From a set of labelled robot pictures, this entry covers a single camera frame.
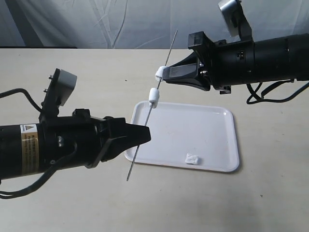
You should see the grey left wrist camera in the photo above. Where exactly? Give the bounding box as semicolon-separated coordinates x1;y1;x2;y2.
39;68;77;123

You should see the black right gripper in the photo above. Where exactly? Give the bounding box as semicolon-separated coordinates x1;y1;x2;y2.
163;31;254;94

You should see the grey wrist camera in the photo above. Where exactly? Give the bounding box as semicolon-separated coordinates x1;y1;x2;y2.
39;68;77;123
218;0;253;42

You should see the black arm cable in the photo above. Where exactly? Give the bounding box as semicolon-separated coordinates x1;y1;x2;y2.
246;81;309;105
0;88;78;200

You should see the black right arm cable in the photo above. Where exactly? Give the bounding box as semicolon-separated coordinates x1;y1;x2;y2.
246;81;309;105

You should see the blue-grey backdrop curtain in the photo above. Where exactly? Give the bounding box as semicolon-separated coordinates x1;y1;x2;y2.
0;0;309;50

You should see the thin metal skewer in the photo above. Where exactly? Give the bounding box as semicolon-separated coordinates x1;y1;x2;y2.
126;29;178;181

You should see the white marshmallow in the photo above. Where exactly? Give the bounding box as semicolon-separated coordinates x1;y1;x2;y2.
148;87;160;108
155;66;167;82
185;153;199;165

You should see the white plastic tray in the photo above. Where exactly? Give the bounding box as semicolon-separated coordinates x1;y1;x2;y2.
125;101;240;173

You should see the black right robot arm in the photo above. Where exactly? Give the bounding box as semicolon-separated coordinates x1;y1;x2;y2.
163;31;309;94

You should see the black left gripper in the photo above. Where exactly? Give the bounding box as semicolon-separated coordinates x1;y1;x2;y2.
39;109;151;172

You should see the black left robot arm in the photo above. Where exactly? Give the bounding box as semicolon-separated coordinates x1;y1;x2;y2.
0;109;151;179

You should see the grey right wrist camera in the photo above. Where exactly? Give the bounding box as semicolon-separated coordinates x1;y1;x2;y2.
218;0;253;42

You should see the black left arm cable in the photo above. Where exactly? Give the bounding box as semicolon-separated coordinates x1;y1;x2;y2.
0;88;78;200

